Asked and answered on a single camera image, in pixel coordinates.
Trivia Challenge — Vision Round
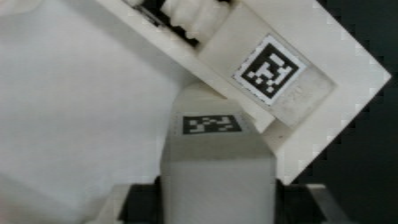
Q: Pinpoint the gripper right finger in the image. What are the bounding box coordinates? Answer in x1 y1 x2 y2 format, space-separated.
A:
274 181 356 224

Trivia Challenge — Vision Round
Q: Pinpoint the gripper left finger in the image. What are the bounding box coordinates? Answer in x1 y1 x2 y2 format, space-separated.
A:
88 178 164 224

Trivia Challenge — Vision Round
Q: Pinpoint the white table leg with tag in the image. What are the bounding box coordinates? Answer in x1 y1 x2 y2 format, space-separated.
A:
161 83 276 224

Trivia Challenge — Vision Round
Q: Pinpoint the white square table top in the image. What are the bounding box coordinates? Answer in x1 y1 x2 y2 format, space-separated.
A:
0 0 391 224

